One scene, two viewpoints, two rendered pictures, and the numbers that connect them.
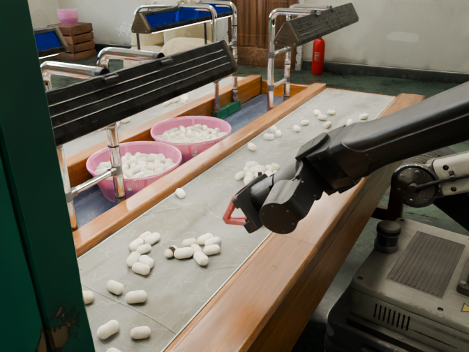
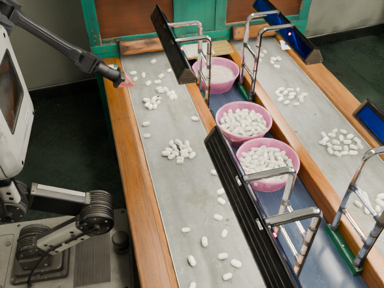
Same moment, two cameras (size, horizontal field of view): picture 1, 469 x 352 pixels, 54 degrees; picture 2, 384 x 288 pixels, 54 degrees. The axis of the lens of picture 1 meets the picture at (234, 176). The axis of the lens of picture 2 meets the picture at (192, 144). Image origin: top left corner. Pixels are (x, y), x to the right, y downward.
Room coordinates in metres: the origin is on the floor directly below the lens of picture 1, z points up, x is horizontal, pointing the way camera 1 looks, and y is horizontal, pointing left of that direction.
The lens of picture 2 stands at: (1.99, -0.87, 1.91)
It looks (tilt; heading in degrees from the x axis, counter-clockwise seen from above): 43 degrees down; 134
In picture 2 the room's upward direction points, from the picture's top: straight up
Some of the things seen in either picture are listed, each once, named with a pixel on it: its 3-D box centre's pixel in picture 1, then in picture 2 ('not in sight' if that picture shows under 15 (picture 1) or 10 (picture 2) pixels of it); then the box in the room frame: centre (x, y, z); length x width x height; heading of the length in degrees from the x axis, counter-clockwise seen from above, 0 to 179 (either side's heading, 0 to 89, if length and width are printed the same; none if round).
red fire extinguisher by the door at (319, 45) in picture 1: (318, 52); not in sight; (5.44, -1.00, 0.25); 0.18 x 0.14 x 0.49; 154
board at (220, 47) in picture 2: not in sight; (204, 50); (0.63, 0.62, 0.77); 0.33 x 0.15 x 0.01; 60
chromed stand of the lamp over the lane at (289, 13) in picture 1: (299, 70); (268, 237); (1.71, -0.25, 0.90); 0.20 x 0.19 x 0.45; 150
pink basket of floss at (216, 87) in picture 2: not in sight; (215, 76); (0.82, 0.51, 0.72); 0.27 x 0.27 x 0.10
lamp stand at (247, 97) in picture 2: not in sight; (264, 60); (1.07, 0.59, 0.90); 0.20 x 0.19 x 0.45; 150
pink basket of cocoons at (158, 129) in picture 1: (191, 142); (266, 166); (1.44, 0.14, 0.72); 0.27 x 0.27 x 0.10
